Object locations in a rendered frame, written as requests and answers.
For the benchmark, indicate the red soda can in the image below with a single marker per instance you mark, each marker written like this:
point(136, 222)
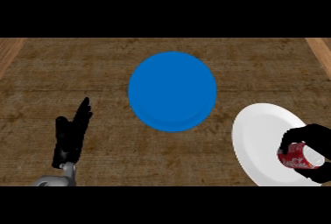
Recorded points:
point(301, 157)

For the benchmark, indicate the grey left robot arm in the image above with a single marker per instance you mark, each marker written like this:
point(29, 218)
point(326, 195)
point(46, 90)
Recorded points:
point(63, 178)

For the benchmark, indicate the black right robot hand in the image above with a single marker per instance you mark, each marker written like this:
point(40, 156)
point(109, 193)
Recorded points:
point(310, 134)

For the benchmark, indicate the blue plate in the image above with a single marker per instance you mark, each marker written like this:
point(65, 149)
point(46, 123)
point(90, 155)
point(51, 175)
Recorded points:
point(171, 91)

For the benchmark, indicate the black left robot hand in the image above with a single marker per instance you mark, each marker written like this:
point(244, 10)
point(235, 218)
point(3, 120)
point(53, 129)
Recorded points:
point(68, 140)

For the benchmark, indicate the white plate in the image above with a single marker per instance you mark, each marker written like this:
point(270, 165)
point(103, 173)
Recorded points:
point(258, 140)

